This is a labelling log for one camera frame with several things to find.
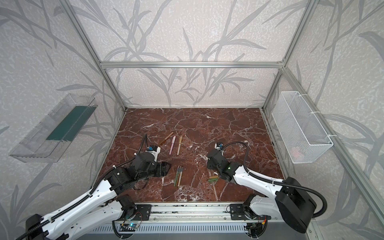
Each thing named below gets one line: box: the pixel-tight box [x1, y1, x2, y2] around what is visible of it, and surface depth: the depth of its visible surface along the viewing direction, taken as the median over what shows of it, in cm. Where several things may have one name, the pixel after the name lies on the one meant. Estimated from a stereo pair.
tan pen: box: [177, 136, 183, 156], surface depth 101 cm
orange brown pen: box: [177, 166, 184, 187], surface depth 88 cm
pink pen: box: [169, 135, 176, 155], surface depth 101 cm
